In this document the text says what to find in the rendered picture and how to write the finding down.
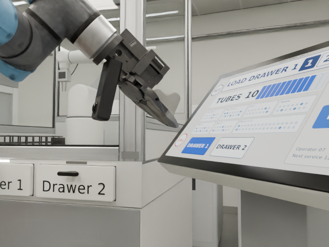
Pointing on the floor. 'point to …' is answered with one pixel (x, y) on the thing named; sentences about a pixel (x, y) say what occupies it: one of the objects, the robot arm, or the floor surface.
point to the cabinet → (100, 222)
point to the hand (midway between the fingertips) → (171, 125)
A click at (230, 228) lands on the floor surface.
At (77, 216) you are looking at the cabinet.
